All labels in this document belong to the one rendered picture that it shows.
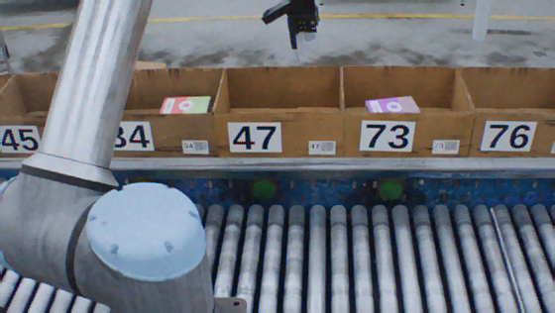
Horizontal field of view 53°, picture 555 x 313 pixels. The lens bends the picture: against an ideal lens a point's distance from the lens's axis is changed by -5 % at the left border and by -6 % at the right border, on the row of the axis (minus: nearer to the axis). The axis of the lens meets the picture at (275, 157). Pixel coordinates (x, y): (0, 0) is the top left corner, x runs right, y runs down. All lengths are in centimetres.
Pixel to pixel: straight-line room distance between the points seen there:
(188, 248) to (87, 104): 27
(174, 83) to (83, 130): 123
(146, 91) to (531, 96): 136
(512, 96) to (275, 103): 83
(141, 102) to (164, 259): 146
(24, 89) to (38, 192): 145
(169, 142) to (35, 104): 66
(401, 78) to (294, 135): 46
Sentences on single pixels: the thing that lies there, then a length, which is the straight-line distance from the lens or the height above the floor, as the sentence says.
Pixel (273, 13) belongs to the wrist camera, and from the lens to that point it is 170.
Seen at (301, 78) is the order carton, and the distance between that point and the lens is 202.
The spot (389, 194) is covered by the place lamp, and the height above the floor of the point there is 80.
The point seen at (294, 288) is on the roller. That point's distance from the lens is 163.
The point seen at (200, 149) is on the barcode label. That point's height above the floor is 92.
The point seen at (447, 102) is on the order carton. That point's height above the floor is 91.
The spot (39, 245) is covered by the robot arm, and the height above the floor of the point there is 144.
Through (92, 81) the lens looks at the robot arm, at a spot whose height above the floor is 159.
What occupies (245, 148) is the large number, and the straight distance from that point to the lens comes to 183.
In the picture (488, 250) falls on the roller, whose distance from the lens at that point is 180.
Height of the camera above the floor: 199
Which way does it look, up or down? 37 degrees down
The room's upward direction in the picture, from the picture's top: 3 degrees counter-clockwise
